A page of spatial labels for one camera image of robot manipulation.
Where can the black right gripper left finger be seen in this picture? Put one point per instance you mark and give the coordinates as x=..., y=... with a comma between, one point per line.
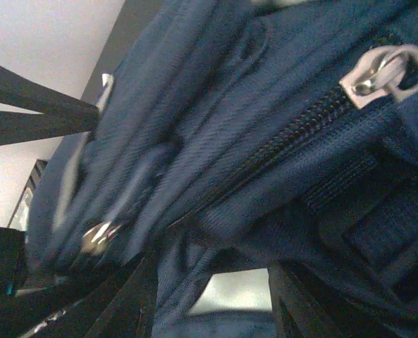
x=122, y=306

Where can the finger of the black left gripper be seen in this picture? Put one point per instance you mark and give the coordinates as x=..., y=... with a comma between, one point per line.
x=22, y=93
x=24, y=127

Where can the navy blue student backpack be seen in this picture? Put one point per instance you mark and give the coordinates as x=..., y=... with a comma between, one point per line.
x=232, y=137

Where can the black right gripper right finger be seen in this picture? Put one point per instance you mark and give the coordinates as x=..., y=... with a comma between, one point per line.
x=304, y=306

